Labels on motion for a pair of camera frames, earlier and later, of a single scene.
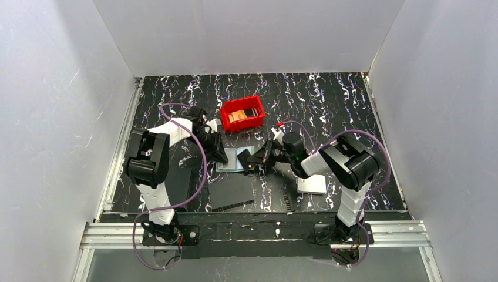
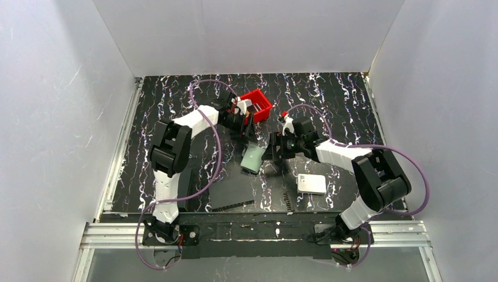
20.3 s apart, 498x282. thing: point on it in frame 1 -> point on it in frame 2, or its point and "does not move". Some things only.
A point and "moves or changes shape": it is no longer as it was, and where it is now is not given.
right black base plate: [324, 234] does not move
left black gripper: [212, 141] -> [246, 127]
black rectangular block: [178, 185] does not move
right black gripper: [266, 151] -> [278, 146]
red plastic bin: [252, 107] moves or changes shape
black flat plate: [231, 189] does not move
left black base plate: [188, 235] does not move
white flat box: [315, 184] does not move
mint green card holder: [234, 164] moves or changes shape
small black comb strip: [288, 202] does not move
